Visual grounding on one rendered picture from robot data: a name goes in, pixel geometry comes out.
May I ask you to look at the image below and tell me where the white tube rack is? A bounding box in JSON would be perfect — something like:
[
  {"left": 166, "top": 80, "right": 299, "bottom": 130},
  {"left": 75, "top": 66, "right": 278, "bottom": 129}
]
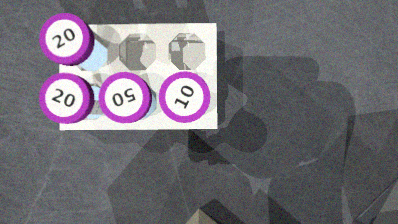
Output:
[{"left": 60, "top": 23, "right": 217, "bottom": 130}]

